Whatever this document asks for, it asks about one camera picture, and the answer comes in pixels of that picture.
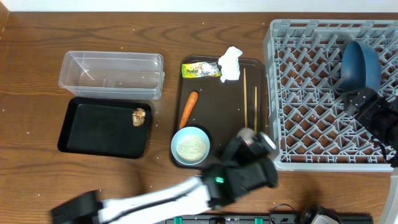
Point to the brown serving tray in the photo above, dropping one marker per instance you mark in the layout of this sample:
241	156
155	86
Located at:
219	110

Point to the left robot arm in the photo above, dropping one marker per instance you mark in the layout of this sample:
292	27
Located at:
244	166

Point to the grey dishwasher rack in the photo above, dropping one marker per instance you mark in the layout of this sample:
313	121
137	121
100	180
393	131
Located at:
307	120

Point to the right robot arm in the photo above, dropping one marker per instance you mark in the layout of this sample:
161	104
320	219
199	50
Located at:
379	118

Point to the dark blue plate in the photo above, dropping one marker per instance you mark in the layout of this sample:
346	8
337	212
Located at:
360	67

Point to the brown food scrap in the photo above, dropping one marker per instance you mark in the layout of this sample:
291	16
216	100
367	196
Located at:
138	117

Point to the left wooden chopstick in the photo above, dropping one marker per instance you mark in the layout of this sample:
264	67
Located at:
245	100

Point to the yellow snack wrapper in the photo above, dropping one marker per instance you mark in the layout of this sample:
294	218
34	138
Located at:
200	69

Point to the white napkin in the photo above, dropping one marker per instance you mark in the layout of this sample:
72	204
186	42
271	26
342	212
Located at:
229	64

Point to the light blue rice bowl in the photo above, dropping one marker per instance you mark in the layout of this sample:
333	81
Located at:
190	146

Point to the orange carrot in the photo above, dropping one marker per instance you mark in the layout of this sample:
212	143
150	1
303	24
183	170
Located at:
189	106

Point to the black plastic tray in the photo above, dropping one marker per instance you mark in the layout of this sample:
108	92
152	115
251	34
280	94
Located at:
104	128

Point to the pink cup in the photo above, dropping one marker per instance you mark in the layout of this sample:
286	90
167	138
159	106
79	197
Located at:
247	135

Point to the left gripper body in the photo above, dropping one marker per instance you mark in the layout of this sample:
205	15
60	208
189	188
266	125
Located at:
237	149

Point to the clear plastic bin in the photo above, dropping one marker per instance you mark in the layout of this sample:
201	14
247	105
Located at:
113	75

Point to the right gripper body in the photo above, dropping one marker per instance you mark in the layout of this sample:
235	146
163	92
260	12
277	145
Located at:
352	101

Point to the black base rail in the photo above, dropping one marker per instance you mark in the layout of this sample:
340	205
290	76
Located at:
313	214

